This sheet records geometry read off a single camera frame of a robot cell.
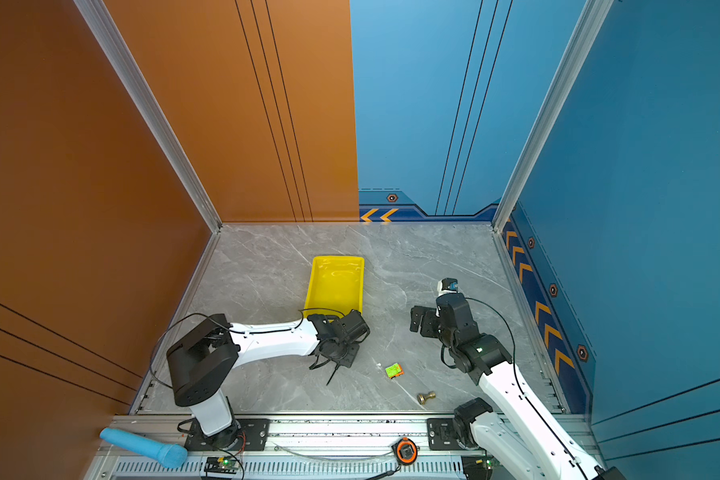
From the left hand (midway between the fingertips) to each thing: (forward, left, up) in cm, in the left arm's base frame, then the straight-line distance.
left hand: (351, 354), depth 87 cm
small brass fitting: (-12, -19, +2) cm, 23 cm away
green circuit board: (-27, +30, -2) cm, 40 cm away
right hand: (+6, -20, +15) cm, 25 cm away
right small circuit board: (-26, -32, -2) cm, 41 cm away
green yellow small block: (-5, -12, +3) cm, 14 cm away
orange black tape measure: (-24, -14, +4) cm, 28 cm away
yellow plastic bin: (+23, +6, +1) cm, 24 cm away
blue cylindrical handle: (-25, +40, +3) cm, 48 cm away
